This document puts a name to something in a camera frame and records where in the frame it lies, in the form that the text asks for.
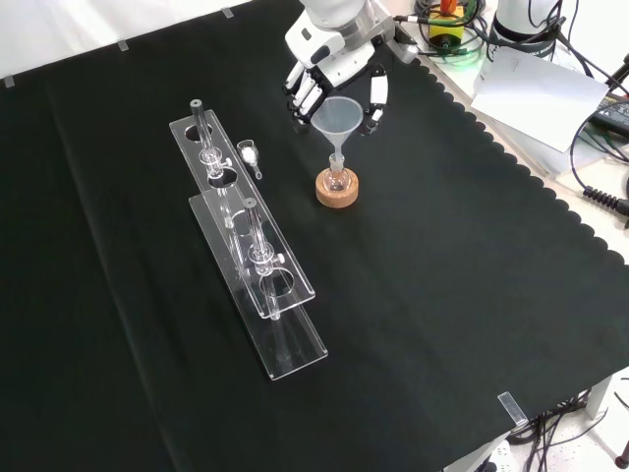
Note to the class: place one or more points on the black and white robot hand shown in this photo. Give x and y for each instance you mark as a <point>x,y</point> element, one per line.
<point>339,61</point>

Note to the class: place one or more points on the black power adapter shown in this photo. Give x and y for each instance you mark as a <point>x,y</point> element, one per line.
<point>614,115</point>

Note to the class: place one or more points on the clear round-bottom flask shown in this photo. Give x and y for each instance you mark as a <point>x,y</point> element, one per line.
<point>338,183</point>

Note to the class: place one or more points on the white paper sheet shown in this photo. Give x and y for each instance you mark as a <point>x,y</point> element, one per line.
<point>531,93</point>

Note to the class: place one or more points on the white table leg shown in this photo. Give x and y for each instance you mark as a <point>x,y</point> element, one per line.
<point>600,395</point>

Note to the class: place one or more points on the translucent plastic funnel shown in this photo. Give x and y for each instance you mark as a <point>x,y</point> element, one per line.
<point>336,120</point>

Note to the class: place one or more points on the glass weighing funnel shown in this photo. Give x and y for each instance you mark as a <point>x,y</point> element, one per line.
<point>247,154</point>

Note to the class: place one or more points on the yellow stop button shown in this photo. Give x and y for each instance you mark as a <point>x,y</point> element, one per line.
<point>444,32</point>

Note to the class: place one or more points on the pale flat board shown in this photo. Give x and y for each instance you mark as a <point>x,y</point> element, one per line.
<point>545,158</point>

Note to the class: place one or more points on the black cloth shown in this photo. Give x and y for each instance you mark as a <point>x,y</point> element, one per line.
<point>442,295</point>

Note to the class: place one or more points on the white power strip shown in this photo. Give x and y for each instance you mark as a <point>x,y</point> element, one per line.
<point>498,457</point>

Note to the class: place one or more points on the clear funnel stand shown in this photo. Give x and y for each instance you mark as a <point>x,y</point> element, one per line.
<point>300,290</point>

